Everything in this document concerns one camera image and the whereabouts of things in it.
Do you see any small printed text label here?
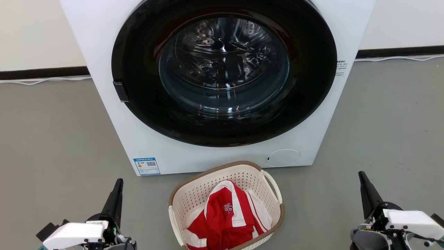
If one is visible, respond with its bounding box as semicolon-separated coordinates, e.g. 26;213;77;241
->
335;60;349;77

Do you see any red and white shirt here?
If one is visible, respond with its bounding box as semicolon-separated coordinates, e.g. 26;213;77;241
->
183;180;273;250

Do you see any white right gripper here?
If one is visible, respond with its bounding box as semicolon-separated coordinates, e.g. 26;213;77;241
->
358;171;444;240

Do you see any round black glass washer door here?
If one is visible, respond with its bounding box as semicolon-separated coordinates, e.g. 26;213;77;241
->
111;0;338;147

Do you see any black washer door handle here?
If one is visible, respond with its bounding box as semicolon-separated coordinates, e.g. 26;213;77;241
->
113;81;129;102

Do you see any blue energy label sticker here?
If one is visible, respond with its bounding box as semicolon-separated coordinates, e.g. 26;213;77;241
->
133;158;161;176

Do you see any white front-load washing machine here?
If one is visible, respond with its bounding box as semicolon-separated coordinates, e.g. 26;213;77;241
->
59;0;376;176

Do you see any cream perforated laundry basket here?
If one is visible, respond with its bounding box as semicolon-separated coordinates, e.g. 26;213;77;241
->
169;161;285;250

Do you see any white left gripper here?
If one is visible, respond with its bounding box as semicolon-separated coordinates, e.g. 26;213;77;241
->
42;178;124;250

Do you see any white floor cable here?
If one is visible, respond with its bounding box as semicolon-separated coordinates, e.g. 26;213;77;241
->
355;55;444;62
0;76;92;85

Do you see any black baseboard strip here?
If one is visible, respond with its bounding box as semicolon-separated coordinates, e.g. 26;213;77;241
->
0;45;444;81

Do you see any round white filter cover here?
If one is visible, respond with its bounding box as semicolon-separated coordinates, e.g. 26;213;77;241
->
266;149;301;167

